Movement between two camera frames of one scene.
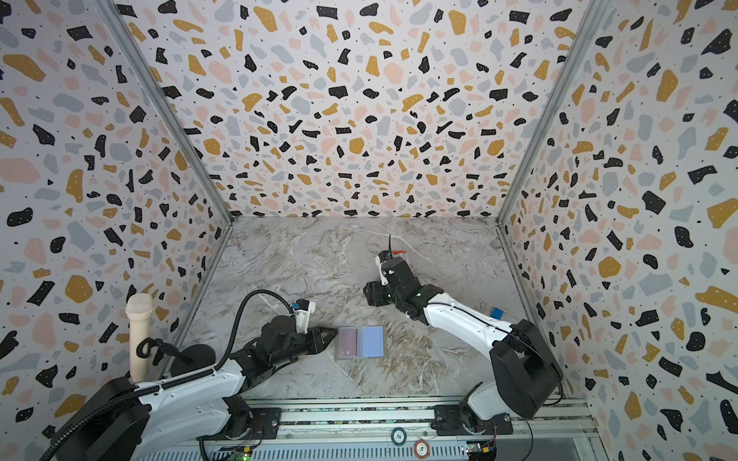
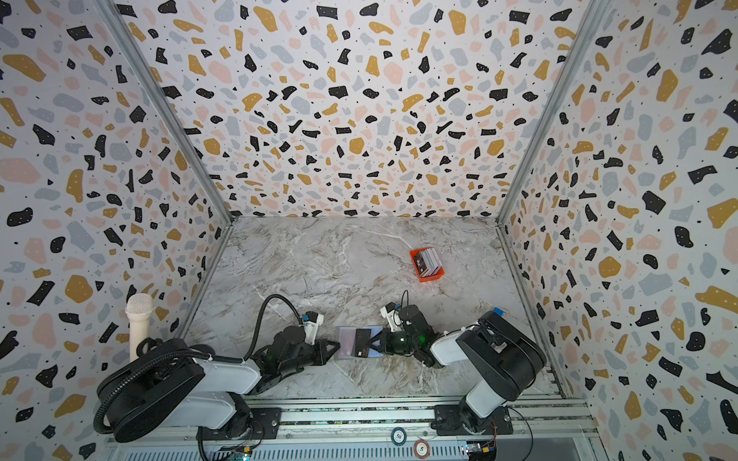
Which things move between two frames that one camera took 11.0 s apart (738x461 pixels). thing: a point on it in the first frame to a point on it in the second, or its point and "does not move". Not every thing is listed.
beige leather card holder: [359, 343] does not move
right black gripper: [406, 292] to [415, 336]
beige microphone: [139, 307] does not move
